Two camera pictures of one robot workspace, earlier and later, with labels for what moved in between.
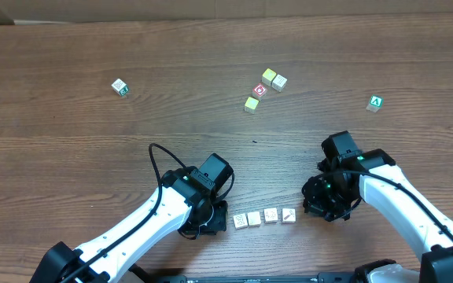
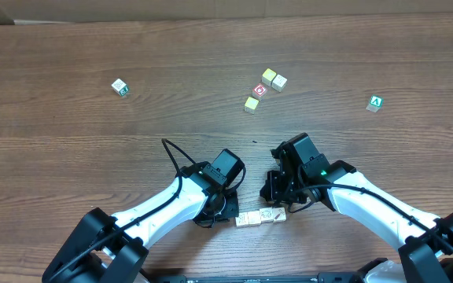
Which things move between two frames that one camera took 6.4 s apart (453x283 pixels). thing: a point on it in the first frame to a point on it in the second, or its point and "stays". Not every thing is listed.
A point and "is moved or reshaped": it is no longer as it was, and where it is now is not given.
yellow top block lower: [251, 104] stays
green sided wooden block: [119, 86] stays
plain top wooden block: [279, 82] stays
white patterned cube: [254, 218] stays
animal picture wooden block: [270, 215] is moved or reshaped
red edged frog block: [240, 221] stays
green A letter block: [376, 102] stays
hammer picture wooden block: [289, 215] to [279, 215]
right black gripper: [317, 202] to [270, 188]
